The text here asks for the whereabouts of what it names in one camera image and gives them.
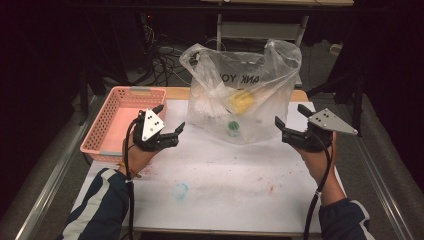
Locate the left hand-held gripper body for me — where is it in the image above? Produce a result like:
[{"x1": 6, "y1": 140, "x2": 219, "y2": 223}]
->
[{"x1": 132, "y1": 108, "x2": 180, "y2": 153}]

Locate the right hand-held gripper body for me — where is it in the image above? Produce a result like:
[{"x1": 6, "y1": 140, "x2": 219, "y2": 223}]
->
[{"x1": 280, "y1": 107, "x2": 359, "y2": 154}]

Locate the clear printed plastic bag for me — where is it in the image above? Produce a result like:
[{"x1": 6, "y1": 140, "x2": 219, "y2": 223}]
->
[{"x1": 178, "y1": 38, "x2": 303, "y2": 146}]

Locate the pink plastic basket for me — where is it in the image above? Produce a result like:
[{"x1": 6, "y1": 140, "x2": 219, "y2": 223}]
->
[{"x1": 79, "y1": 85, "x2": 168, "y2": 164}]

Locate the person's left hand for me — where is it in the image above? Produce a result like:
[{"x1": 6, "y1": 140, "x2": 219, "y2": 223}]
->
[{"x1": 121, "y1": 137, "x2": 162, "y2": 178}]

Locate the person's right hand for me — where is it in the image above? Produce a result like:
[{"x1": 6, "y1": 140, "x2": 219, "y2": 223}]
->
[{"x1": 294, "y1": 130, "x2": 340, "y2": 196}]

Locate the black metal stand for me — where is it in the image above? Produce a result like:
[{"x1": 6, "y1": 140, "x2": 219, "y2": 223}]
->
[
  {"x1": 77, "y1": 63, "x2": 108, "y2": 127},
  {"x1": 305, "y1": 64, "x2": 365, "y2": 138}
]

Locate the small white box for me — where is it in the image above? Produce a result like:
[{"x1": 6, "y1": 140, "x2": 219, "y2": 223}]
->
[{"x1": 329, "y1": 42, "x2": 344, "y2": 57}]

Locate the white table mat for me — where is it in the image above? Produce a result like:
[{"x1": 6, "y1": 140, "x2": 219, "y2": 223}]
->
[{"x1": 72, "y1": 99, "x2": 348, "y2": 235}]

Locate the white-framed desk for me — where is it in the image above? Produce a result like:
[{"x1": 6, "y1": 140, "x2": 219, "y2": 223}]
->
[{"x1": 199, "y1": 0, "x2": 355, "y2": 88}]

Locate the tangle of floor cables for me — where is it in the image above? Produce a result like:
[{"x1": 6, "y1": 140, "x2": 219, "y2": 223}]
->
[{"x1": 138, "y1": 24, "x2": 194, "y2": 88}]

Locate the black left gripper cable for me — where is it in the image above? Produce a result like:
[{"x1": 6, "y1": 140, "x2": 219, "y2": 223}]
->
[{"x1": 123, "y1": 114, "x2": 136, "y2": 240}]

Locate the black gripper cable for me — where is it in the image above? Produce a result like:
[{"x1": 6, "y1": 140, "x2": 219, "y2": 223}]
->
[
  {"x1": 302, "y1": 133, "x2": 334, "y2": 240},
  {"x1": 123, "y1": 114, "x2": 136, "y2": 240}
]

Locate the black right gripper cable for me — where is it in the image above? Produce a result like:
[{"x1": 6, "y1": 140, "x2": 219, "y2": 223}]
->
[{"x1": 302, "y1": 133, "x2": 334, "y2": 240}]

